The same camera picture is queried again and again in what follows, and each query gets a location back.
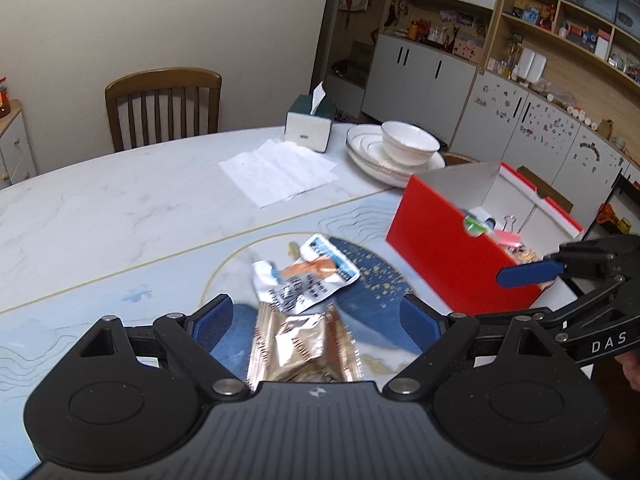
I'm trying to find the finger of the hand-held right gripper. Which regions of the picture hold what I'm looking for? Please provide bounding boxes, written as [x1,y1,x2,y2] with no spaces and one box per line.
[475,275,632,343]
[496,234,640,290]

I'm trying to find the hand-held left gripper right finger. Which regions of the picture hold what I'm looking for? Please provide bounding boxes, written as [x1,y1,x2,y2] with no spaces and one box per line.
[400,294,582,404]

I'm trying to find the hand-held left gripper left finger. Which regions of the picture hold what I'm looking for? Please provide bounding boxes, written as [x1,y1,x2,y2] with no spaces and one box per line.
[66,294,252,404]

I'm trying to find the red cardboard box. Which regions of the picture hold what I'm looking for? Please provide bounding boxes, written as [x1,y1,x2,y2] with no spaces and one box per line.
[385,161,585,317]

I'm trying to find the gold foil bag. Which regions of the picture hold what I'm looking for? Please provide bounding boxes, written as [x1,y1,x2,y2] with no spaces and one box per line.
[245,305,364,385]

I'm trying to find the white marble desktop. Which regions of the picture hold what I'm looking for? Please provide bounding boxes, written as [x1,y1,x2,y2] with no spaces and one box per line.
[0,125,596,476]

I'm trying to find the person's right hand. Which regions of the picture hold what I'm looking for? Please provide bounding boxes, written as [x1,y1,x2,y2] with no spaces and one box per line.
[617,352,640,391]

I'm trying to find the blue printed table mat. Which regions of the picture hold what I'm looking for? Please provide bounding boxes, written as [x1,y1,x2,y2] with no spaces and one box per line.
[0,187,596,476]

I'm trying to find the brown cardboard box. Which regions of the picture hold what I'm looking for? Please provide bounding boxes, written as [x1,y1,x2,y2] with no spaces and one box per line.
[517,165,576,214]

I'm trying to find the torn white snack wrapper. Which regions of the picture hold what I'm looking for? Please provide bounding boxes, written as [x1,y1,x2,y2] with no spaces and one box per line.
[251,234,361,317]

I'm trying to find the unfolded white paper napkin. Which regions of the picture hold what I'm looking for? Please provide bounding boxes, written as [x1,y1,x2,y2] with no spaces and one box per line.
[218,140,339,209]

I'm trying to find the white bowl gold rim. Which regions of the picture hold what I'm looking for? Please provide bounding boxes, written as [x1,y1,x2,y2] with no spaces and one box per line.
[381,121,441,167]

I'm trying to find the green white tissue box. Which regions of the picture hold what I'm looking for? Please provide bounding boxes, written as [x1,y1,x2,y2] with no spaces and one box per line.
[284,81,337,154]

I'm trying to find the brown wooden chair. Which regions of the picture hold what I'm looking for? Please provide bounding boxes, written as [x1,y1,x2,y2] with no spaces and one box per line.
[105,67,223,154]

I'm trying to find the white wooden sideboard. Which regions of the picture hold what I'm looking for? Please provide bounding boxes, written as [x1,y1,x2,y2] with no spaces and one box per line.
[0,99,39,191]

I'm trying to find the white wooden wall cupboard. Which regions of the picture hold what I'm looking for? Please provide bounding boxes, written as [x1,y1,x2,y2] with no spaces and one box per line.
[312,0,640,243]

